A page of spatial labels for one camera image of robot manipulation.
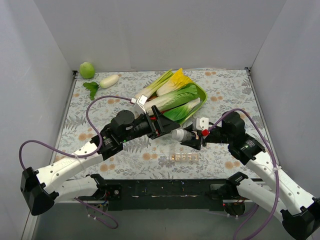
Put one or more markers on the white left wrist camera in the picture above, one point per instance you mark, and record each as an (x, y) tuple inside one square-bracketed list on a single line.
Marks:
[(139, 104)]

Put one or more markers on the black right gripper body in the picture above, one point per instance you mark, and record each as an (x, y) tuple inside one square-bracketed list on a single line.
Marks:
[(202, 139)]

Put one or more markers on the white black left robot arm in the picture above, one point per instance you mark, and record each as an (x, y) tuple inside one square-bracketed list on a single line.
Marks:
[(43, 187)]

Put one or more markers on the white radish with leaves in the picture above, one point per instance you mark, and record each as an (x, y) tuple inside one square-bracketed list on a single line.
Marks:
[(105, 83)]

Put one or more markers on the green leek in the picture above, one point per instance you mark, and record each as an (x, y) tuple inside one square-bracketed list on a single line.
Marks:
[(154, 86)]

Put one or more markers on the green napa cabbage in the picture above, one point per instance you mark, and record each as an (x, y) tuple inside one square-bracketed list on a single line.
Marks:
[(173, 99)]

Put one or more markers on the green round cabbage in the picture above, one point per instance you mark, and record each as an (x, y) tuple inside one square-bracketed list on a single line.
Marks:
[(87, 70)]

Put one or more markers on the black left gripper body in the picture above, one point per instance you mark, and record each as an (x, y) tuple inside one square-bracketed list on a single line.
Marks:
[(153, 125)]

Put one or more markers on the floral patterned table mat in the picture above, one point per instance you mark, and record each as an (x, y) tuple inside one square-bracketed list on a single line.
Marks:
[(143, 158)]

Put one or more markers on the white pill bottle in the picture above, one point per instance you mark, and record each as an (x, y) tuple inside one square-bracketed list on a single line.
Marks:
[(182, 135)]

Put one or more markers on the clear weekly pill organizer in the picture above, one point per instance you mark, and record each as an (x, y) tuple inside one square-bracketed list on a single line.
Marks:
[(183, 157)]

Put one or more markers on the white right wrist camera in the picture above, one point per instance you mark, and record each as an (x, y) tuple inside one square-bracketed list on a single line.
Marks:
[(201, 124)]

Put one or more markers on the green bok choy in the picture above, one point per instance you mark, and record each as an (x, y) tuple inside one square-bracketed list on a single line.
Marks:
[(181, 112)]

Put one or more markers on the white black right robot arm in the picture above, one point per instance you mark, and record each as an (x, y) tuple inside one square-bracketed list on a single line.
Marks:
[(297, 209)]

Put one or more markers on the yellow napa cabbage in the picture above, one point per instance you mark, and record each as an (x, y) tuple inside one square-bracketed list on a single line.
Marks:
[(175, 82)]

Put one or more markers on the lime green vegetable tray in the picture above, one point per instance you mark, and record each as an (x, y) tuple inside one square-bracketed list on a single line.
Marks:
[(177, 105)]

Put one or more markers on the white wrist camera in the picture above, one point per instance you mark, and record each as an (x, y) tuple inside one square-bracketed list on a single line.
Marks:
[(201, 124), (139, 104)]

